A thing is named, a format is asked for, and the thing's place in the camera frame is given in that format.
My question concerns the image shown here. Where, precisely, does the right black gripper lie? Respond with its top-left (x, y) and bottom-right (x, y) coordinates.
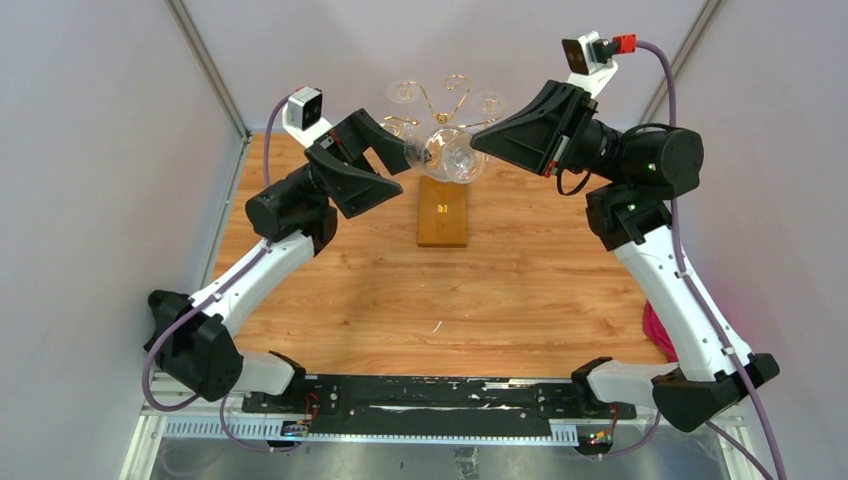
top-left (468, 81), bottom-right (629, 185)

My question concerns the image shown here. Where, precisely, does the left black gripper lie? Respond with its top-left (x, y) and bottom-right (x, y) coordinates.
top-left (286, 112), bottom-right (429, 220)

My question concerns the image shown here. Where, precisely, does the ribbed glass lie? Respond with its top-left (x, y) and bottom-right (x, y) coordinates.
top-left (404, 125), bottom-right (488, 184)

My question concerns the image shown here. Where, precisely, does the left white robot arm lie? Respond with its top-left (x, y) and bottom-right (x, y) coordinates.
top-left (142, 108), bottom-right (409, 413)

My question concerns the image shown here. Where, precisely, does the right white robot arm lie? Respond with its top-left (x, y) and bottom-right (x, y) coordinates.
top-left (470, 80), bottom-right (780, 432)

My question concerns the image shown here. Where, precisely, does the back right wine glass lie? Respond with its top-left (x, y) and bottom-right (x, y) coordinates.
top-left (471, 90), bottom-right (507, 124)

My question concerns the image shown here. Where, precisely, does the wine glass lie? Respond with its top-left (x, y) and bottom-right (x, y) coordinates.
top-left (386, 80), bottom-right (422, 105)
top-left (471, 90), bottom-right (507, 124)

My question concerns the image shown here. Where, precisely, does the back left wine glass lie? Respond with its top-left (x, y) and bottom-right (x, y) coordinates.
top-left (386, 80), bottom-right (422, 105)

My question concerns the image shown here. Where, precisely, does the wooden rack base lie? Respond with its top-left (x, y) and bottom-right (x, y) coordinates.
top-left (417, 176), bottom-right (468, 248)

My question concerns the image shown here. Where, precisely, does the pink cloth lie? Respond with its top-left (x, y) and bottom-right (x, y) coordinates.
top-left (642, 302), bottom-right (678, 362)

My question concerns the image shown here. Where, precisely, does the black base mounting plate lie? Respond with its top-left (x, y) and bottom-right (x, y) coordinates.
top-left (241, 374), bottom-right (637, 440)

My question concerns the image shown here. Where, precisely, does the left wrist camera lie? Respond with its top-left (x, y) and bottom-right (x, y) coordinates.
top-left (282, 86), bottom-right (332, 147)

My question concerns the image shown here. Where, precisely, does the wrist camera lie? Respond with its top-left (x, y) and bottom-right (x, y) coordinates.
top-left (282, 86), bottom-right (332, 147)
top-left (561, 31), bottom-right (638, 98)

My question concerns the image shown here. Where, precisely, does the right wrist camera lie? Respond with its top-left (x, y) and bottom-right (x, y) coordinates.
top-left (561, 31), bottom-right (638, 98)

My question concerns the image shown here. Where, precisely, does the aluminium frame rail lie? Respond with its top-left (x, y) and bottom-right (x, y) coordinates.
top-left (120, 374), bottom-right (761, 479)

